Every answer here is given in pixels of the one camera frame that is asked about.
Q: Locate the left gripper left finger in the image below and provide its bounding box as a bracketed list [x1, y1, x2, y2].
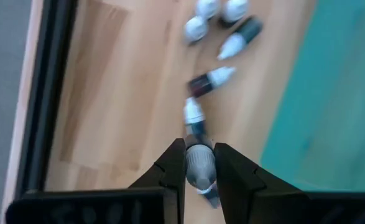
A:
[129, 138, 187, 224]

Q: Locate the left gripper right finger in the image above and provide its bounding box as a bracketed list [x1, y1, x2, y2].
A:
[214, 142, 307, 224]

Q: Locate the small white-capped dropper bottle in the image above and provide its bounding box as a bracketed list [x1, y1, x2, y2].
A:
[183, 96, 207, 137]
[183, 133, 223, 210]
[187, 65, 236, 98]
[195, 0, 222, 20]
[183, 15, 210, 44]
[216, 16, 264, 62]
[219, 0, 251, 24]

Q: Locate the green translucent plastic bin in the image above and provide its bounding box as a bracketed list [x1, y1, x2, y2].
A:
[259, 0, 365, 193]

